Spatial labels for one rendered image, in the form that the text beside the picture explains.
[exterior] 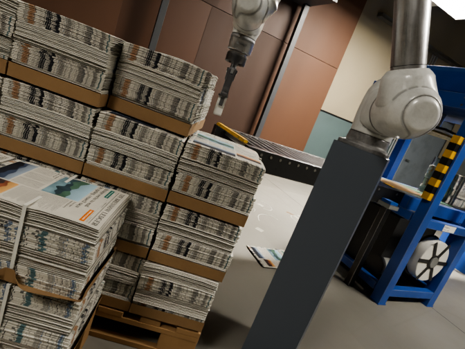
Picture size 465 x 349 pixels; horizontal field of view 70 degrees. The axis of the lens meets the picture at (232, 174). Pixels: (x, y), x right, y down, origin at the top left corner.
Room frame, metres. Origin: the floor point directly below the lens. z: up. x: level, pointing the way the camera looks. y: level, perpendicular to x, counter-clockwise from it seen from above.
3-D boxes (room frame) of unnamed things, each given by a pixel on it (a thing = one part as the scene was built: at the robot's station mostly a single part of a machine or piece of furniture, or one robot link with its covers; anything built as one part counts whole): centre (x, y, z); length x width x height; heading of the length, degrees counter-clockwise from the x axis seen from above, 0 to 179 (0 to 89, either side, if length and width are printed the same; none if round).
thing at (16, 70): (1.19, 0.63, 0.86); 0.38 x 0.29 x 0.04; 6
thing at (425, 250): (2.78, -1.38, 0.38); 0.94 x 0.69 x 0.63; 29
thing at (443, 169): (2.22, -1.27, 1.05); 0.05 x 0.05 x 0.45; 29
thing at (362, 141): (1.32, -0.45, 1.03); 0.22 x 0.18 x 0.06; 155
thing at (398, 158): (3.30, -1.44, 0.77); 0.09 x 0.09 x 1.55; 29
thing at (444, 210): (2.78, -1.38, 0.75); 0.70 x 0.65 x 0.10; 119
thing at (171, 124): (1.17, 0.33, 0.86); 0.29 x 0.16 x 0.04; 92
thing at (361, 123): (1.29, -0.44, 1.17); 0.18 x 0.16 x 0.22; 1
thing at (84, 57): (1.19, 0.63, 0.95); 0.38 x 0.29 x 0.23; 6
